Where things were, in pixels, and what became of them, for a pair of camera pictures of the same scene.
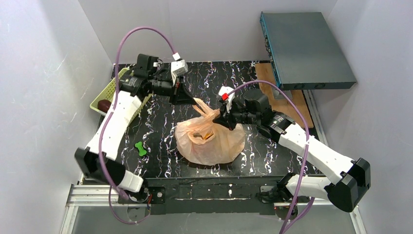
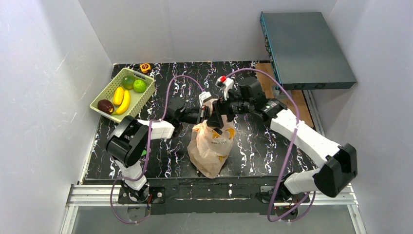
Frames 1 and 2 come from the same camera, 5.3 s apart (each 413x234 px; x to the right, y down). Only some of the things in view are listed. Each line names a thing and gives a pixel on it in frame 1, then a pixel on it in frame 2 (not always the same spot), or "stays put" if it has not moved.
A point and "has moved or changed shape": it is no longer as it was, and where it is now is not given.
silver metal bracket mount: (278, 95) stays put
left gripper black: (176, 92) to (201, 115)
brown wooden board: (265, 72) stays put
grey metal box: (306, 53) stays put
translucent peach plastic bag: (202, 140) has moved or changed shape
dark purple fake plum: (103, 105) stays put
